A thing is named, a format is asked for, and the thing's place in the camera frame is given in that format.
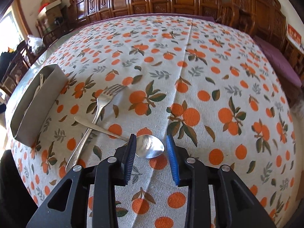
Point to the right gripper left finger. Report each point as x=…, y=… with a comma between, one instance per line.
x=67, y=204

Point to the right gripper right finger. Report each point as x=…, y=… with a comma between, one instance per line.
x=235, y=204

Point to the metal spoon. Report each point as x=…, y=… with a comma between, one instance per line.
x=148, y=146

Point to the metal fork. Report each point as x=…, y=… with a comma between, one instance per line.
x=102, y=100

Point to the cream plastic fork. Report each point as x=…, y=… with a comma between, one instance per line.
x=41, y=79

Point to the grey utensil tray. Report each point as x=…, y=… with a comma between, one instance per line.
x=24, y=116

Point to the orange print tablecloth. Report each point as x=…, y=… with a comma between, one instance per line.
x=208, y=85

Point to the white plastic bag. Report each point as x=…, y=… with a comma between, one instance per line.
x=36, y=44

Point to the red card on shelf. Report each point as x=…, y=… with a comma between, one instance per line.
x=293, y=35

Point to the cardboard boxes stack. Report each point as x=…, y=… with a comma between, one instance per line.
x=49, y=11

